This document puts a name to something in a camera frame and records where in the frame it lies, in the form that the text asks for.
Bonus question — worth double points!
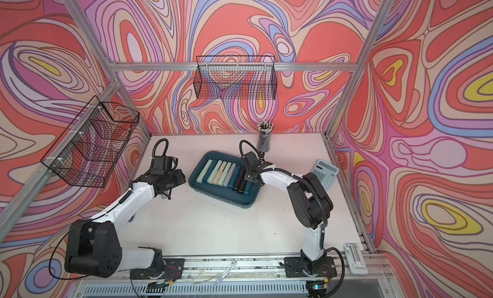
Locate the mint green pliers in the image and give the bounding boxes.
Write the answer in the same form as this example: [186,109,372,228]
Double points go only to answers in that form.
[218,162,232,186]

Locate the light green pliers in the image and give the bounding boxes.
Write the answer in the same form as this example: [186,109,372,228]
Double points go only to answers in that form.
[196,159,213,184]

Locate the beige pliers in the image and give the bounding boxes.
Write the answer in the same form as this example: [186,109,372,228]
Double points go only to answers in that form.
[213,161,227,185]

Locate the teal plastic storage box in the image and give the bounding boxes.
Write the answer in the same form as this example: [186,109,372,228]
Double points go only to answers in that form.
[189,151,260,209]

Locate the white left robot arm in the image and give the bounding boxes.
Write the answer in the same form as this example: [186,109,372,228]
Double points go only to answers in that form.
[64,155,186,279]

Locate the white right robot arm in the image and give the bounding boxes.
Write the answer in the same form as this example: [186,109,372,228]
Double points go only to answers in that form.
[241,152,333,274]

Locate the mesh pen holder cup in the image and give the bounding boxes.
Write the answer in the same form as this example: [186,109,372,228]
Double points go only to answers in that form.
[257,121,273,153]

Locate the light blue calculator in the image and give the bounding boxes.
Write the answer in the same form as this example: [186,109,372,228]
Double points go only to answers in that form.
[311,159,340,191]

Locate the white remote device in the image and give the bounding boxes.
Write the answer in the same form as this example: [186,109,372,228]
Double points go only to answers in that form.
[344,243,368,276]

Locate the black wire basket left wall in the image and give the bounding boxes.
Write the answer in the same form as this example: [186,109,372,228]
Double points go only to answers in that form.
[41,96,140,188]

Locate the black wire basket wall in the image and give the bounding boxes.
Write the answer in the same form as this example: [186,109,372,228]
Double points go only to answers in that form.
[193,55,278,100]
[41,96,140,188]

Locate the black wire basket back wall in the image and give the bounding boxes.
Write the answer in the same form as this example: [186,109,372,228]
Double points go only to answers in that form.
[193,55,278,100]

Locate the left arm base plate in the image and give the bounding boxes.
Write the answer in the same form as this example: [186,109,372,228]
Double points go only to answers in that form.
[130,258,185,281]

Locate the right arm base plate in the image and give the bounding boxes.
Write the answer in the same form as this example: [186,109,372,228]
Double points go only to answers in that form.
[280,256,338,279]

